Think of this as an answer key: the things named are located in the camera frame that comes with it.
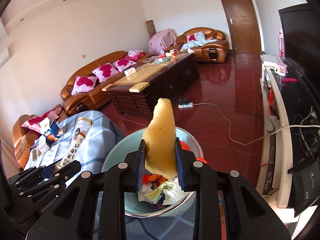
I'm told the blue and white carton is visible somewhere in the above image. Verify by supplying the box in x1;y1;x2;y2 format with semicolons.
40;118;60;144

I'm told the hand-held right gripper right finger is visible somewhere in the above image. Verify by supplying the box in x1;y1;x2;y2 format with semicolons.
175;139;292;240

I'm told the folded pink blanket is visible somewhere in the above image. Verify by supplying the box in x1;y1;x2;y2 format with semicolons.
127;49;147;61

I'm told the long orange leather sofa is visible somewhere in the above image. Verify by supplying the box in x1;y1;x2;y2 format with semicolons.
61;51;157;115

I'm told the white cable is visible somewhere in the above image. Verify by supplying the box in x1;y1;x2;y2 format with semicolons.
192;103;320;145

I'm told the rolled brown mat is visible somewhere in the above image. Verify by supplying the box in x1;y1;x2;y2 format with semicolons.
146;20;156;39

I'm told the brown wooden door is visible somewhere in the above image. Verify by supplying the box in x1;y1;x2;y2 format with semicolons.
215;0;262;55

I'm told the yellow sponge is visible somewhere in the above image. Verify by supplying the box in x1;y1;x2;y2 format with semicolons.
144;98;177;180

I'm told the black television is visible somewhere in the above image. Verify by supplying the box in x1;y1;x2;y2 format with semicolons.
278;4;320;88

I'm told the orange leather armchair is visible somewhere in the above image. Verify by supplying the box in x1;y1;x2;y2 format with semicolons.
12;104;69;169

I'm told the black router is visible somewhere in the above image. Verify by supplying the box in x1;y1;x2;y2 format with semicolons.
287;152;320;213

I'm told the blue checked blanket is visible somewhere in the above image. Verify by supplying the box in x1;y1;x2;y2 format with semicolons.
24;110;200;240

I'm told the small orange leather sofa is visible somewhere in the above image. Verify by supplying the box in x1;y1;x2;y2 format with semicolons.
165;27;230;63

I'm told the white air conditioner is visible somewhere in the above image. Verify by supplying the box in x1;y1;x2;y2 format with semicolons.
0;46;12;68

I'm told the light green plastic bin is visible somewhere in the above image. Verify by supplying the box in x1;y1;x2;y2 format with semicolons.
102;127;203;217

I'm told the pink toy box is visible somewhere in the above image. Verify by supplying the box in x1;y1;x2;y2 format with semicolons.
278;29;285;58

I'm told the light blue cloth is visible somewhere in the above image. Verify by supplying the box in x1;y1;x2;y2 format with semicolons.
181;31;220;51

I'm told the white floral mug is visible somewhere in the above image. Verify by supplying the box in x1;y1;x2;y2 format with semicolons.
275;64;287;77

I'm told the pink flowered cover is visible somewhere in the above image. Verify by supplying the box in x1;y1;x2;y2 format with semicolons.
149;29;177;55

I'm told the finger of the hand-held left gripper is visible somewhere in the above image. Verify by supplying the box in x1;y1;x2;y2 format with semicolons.
37;160;82;200
6;165;54;198

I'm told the pink white box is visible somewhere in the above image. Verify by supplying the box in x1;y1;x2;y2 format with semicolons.
37;142;50;154

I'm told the white television stand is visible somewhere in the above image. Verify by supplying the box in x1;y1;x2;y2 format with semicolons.
259;54;320;209

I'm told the white flat device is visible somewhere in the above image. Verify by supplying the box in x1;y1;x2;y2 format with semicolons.
262;54;282;68

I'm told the dark wooden coffee table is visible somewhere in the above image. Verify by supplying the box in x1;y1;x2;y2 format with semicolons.
102;52;200;115

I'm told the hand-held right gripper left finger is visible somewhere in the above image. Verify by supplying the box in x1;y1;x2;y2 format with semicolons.
30;139;147;240

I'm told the red plastic bag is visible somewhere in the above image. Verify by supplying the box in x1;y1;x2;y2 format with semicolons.
180;141;208;164

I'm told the clear bottle with white label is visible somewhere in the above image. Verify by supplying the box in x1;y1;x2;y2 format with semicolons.
54;117;94;174

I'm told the white power strip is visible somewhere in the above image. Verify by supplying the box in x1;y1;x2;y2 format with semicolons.
178;97;194;109

